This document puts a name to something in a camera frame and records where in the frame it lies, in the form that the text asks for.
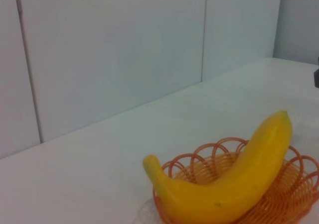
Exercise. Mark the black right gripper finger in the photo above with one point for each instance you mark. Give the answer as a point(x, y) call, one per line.
point(317, 77)

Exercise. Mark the orange plastic woven basket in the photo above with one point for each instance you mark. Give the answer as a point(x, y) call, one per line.
point(289, 199)

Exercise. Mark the yellow banana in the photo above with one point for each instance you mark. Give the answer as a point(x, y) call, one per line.
point(224, 194)

